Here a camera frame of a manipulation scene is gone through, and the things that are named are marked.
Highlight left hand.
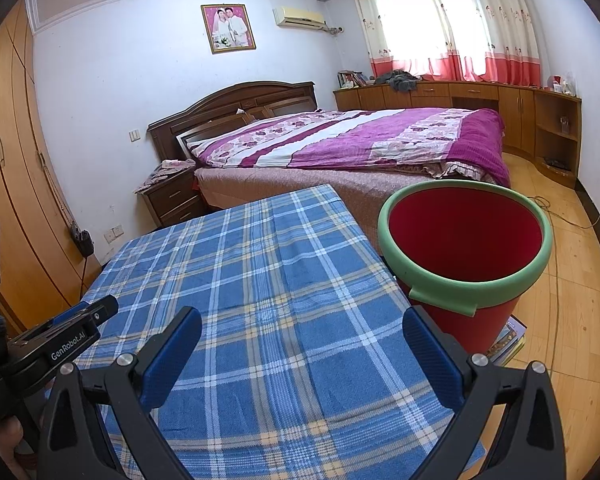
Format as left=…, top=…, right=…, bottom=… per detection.
left=0, top=417, right=29, bottom=479

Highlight orange wooden wardrobe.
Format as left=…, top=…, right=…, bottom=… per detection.
left=0, top=1, right=100, bottom=333

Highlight red bin green rim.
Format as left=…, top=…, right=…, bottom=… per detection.
left=377, top=180, right=553, bottom=353

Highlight blue plaid tablecloth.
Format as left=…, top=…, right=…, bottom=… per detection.
left=76, top=185, right=452, bottom=479

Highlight dark wooden nightstand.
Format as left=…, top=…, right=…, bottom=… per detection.
left=140, top=169, right=209, bottom=229

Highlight dark wooden bed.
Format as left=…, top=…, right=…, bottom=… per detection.
left=146, top=79, right=513, bottom=252

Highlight pink cloth on nightstand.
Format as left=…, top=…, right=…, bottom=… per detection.
left=135, top=159, right=197, bottom=193

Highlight purple floral quilt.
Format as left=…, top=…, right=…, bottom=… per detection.
left=185, top=107, right=510, bottom=186

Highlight long wooden cabinet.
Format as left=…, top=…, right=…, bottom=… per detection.
left=334, top=81, right=582, bottom=188

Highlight dark clothes pile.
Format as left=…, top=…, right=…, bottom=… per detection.
left=374, top=70, right=422, bottom=93

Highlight framed wedding photo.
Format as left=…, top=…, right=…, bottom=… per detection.
left=200, top=3, right=257, bottom=54

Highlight red white curtains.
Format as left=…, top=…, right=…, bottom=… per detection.
left=354, top=0, right=542, bottom=87

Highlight white wall air conditioner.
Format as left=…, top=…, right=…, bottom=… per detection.
left=273, top=6, right=326, bottom=30

